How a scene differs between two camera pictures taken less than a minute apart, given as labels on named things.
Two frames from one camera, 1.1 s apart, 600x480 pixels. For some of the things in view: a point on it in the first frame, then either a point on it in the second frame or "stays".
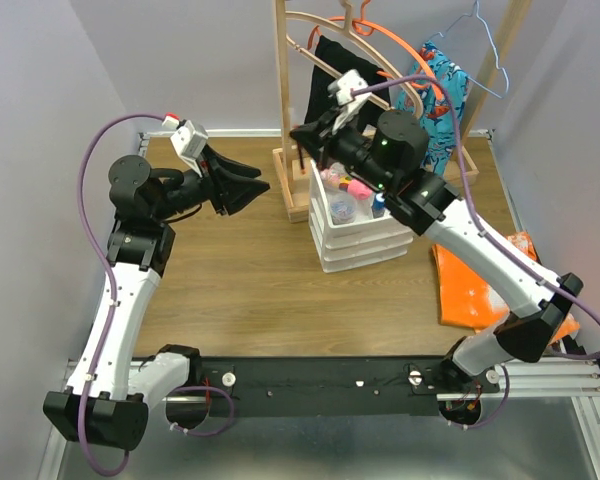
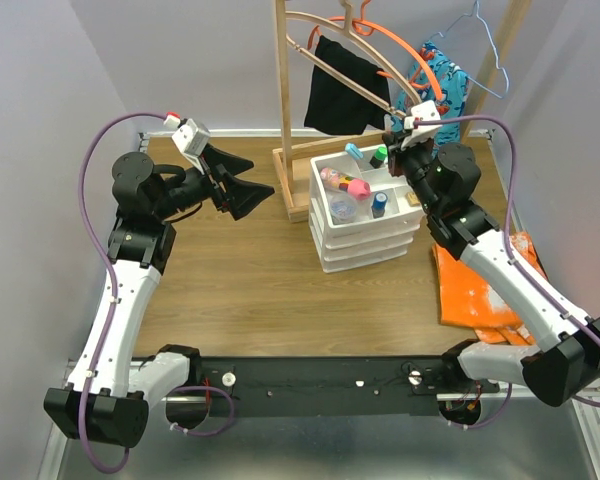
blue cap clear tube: [378, 206] stays
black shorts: [343, 61] stays
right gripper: [317, 137] → [397, 154]
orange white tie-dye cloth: [467, 301] stays
